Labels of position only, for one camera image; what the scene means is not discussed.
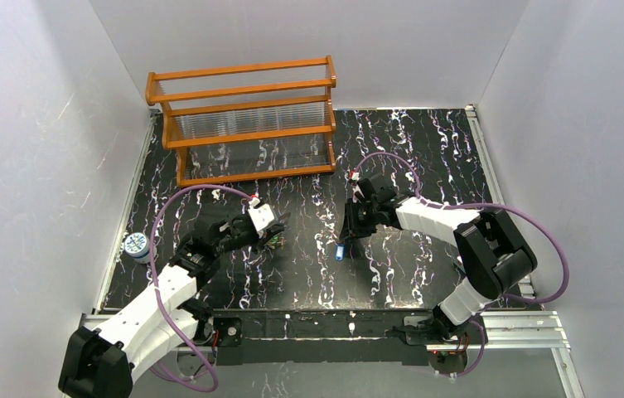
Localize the silver keyring holder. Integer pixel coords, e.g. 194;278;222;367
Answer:
264;223;286;250

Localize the blue key tag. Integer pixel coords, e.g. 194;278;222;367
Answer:
334;244;345;261

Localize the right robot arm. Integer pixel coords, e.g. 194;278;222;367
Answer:
339;174;538;338

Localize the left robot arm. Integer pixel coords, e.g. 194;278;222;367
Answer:
58;214;285;397

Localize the blue white tape roll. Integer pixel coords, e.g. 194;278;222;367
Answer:
123;232;151;265

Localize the orange wooden shelf rack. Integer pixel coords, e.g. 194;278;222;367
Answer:
145;55;337;187

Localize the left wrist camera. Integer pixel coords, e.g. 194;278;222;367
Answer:
246;194;277;238

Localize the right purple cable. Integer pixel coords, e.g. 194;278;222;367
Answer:
350;152;571;379

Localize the purple cable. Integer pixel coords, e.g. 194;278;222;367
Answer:
148;185;260;394
350;152;571;379

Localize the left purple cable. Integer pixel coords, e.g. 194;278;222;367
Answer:
148;185;260;394

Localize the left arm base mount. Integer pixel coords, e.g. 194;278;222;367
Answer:
160;312;244;348

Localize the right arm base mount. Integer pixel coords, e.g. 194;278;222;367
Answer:
385;315;488;373

